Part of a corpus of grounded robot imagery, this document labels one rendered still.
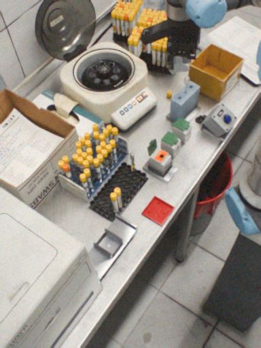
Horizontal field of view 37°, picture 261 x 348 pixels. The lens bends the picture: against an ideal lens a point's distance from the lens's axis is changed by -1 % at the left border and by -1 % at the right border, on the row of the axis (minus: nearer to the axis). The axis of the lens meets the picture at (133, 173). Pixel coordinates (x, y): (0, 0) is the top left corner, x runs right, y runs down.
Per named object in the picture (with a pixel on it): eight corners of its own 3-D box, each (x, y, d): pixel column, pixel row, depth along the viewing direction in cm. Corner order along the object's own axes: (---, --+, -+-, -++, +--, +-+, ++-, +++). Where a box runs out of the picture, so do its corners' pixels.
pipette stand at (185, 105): (183, 128, 124) (185, 107, 116) (165, 117, 127) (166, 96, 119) (200, 109, 128) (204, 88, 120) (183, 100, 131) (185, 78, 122)
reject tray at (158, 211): (162, 226, 107) (162, 225, 106) (141, 214, 109) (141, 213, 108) (175, 208, 109) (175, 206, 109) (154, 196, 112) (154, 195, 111)
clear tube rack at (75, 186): (88, 203, 111) (83, 191, 105) (61, 186, 115) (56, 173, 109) (129, 154, 120) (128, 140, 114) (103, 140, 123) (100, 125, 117)
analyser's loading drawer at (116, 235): (90, 295, 95) (87, 289, 91) (69, 280, 98) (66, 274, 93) (137, 232, 104) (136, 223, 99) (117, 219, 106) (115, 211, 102)
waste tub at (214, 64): (219, 103, 129) (223, 81, 121) (185, 86, 134) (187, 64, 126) (239, 81, 135) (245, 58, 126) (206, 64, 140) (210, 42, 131)
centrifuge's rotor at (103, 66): (105, 109, 123) (102, 92, 117) (73, 85, 129) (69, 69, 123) (138, 82, 129) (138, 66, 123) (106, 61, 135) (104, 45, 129)
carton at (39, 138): (31, 217, 110) (15, 190, 97) (-36, 170, 119) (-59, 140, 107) (85, 156, 120) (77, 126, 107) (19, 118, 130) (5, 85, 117)
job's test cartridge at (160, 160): (163, 176, 114) (163, 164, 108) (149, 168, 115) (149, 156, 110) (170, 166, 115) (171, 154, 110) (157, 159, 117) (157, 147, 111)
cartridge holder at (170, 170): (168, 183, 114) (168, 177, 111) (142, 169, 117) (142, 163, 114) (177, 170, 116) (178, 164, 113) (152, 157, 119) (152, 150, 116)
